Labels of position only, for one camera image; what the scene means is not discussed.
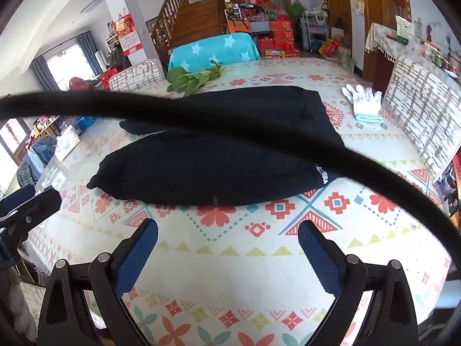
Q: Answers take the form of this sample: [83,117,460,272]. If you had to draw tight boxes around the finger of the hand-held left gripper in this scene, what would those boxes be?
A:
[0,184,62,271]

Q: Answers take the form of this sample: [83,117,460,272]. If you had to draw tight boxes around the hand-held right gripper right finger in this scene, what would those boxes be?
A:
[298,220,420,346]

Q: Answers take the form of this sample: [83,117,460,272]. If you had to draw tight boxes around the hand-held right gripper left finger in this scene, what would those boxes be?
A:
[36,218,159,346]

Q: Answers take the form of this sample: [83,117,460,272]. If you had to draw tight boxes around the black pants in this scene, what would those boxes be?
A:
[86,86,346,208]

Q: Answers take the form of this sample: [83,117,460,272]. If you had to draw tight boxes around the pile of clothes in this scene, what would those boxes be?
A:
[16,137,54,188]

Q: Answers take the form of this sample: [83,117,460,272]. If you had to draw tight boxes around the white cardboard box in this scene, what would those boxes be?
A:
[54,130,82,161]

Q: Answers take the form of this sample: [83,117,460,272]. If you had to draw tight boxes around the patterned tablecloth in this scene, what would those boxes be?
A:
[27,58,452,346]

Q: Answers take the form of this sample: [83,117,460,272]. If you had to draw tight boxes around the blue plastic bag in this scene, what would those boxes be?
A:
[74,116,98,130]

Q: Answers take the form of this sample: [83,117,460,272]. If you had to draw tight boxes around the blue curtain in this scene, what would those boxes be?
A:
[31,56,60,91]
[76,32,103,76]

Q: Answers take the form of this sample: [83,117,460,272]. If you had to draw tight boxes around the white knit gloves pair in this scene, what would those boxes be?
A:
[341,84,384,125]

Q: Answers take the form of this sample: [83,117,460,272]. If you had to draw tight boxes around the chair with patterned cover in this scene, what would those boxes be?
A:
[108,59,167,92]
[383,56,461,183]

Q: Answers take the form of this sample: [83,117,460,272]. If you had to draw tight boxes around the leafy green vegetable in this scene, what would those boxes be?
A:
[166,59,224,97]

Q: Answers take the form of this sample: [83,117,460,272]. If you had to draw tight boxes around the red yellow carton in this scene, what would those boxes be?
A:
[319,40,339,56]

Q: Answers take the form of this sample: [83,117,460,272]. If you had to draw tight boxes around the turquoise star blanket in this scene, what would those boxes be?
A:
[168,32,260,74]

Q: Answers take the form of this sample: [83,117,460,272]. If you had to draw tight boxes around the stack of red gift boxes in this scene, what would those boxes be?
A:
[223,0,301,58]

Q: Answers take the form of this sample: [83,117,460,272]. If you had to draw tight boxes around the metal shelf cart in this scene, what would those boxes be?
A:
[302,7,330,53]

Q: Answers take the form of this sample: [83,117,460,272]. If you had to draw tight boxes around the cloth covered wooden cabinet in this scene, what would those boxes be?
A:
[362,22,461,80]

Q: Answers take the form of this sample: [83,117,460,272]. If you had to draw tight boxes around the green white desk calendar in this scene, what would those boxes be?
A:
[396,16,415,46]

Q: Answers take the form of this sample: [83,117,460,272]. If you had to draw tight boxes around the wooden staircase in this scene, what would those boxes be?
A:
[151,0,260,58]

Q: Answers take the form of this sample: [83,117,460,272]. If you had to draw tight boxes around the wooden door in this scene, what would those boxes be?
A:
[360,0,413,31]

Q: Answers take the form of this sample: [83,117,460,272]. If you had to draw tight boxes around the black cable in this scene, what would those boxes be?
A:
[0,90,461,246]

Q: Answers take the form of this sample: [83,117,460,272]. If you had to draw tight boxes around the red wall calendar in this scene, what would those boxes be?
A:
[112,14,142,56]

